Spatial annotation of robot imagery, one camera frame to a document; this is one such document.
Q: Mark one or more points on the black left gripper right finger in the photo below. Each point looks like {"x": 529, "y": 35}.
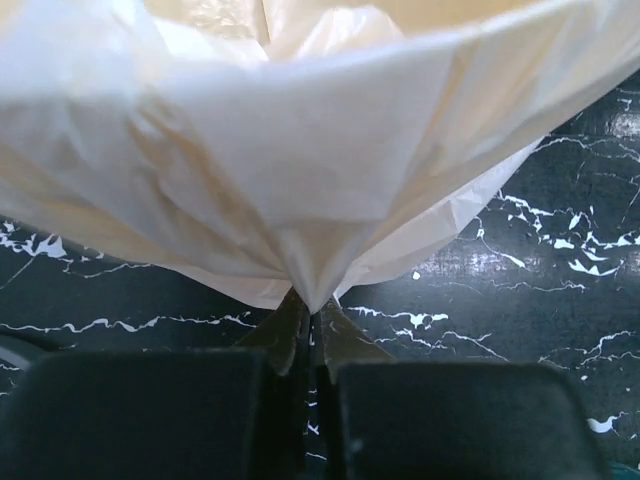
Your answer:
{"x": 383, "y": 418}

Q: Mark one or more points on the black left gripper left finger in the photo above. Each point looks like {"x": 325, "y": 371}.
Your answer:
{"x": 215, "y": 413}

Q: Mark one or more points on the detached white trash bag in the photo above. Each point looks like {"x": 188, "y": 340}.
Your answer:
{"x": 265, "y": 146}

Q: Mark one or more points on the clear blue plastic tub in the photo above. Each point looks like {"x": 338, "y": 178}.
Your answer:
{"x": 621, "y": 471}

